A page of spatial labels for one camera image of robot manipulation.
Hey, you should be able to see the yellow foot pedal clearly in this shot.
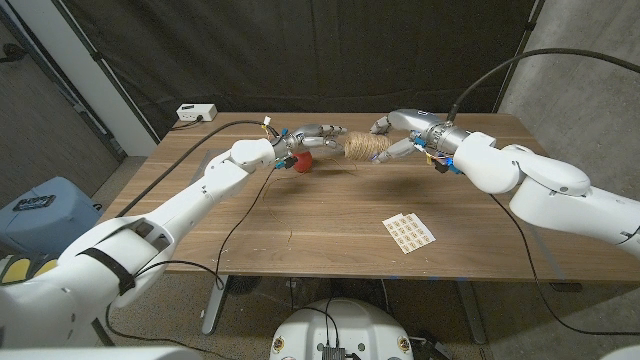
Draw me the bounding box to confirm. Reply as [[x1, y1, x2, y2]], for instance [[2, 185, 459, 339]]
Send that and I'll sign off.
[[0, 257, 34, 286], [30, 255, 60, 279]]

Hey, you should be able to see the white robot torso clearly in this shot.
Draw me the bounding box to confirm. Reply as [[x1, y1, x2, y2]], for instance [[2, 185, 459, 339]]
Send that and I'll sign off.
[[269, 298, 415, 360]]

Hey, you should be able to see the sticker sheet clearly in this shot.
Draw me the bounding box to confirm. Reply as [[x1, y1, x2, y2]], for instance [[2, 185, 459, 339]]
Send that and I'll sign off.
[[382, 212, 437, 255]]

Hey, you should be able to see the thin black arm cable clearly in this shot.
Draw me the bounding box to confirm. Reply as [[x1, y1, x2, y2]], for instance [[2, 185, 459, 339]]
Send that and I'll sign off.
[[104, 165, 279, 360], [488, 193, 640, 337]]

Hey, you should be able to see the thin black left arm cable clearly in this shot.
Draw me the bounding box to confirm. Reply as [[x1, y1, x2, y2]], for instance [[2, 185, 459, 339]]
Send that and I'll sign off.
[[104, 165, 279, 360]]

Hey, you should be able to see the black torso cable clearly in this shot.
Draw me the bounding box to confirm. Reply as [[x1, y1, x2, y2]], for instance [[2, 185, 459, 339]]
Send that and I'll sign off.
[[294, 298, 341, 349]]

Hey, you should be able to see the grey tape outline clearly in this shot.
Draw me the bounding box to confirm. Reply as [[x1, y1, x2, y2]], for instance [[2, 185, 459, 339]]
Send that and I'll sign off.
[[192, 148, 567, 281]]

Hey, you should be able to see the metal table leg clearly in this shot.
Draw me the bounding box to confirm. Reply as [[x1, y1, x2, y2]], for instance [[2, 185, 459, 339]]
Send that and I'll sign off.
[[201, 274, 230, 336], [455, 279, 489, 346]]

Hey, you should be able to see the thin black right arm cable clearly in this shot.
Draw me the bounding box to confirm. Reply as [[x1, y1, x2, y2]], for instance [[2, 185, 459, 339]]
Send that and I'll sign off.
[[488, 193, 640, 337]]

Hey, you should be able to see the black power strip cable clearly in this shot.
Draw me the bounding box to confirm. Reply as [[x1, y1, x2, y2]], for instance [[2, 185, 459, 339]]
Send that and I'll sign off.
[[169, 115, 205, 132]]

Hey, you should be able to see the black backdrop stand pole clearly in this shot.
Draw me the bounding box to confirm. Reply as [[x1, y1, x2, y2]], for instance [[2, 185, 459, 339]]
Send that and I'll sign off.
[[49, 0, 162, 145], [493, 0, 546, 115]]

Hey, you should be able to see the white power strip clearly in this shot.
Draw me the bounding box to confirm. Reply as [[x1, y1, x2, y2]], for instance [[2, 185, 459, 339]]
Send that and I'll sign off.
[[176, 103, 218, 123]]

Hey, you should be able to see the black round ribbed object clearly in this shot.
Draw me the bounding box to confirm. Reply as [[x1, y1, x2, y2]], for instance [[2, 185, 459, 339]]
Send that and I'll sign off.
[[227, 274, 262, 297]]

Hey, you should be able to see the red ball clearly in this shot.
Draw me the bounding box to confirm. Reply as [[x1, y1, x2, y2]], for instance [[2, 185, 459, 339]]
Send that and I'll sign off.
[[292, 151, 314, 174]]

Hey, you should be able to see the black door frame rail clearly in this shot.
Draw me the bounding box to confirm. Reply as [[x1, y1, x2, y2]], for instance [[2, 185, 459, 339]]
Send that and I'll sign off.
[[0, 4, 127, 164]]

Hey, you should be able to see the black door handle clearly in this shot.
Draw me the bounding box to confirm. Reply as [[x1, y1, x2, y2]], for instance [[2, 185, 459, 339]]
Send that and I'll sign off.
[[0, 43, 29, 64]]

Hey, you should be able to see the jute twine spool with strand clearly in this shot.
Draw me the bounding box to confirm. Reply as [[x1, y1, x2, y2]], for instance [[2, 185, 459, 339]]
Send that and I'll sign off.
[[261, 130, 393, 246]]

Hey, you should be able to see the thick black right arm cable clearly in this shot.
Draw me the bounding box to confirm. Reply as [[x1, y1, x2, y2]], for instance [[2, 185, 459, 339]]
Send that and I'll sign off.
[[446, 47, 640, 124]]

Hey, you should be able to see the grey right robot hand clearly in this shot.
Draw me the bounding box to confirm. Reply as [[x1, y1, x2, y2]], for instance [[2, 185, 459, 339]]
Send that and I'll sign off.
[[369, 108, 452, 165]]

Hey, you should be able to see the blue plastic bin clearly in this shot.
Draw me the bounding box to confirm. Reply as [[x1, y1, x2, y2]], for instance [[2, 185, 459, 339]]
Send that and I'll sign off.
[[0, 176, 104, 256]]

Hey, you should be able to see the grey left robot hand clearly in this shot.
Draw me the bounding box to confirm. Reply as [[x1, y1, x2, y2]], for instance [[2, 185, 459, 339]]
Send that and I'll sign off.
[[272, 123, 349, 161]]

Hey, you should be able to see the black backdrop curtain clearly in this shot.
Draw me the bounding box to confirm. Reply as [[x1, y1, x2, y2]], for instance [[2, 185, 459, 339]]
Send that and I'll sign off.
[[52, 0, 544, 141]]

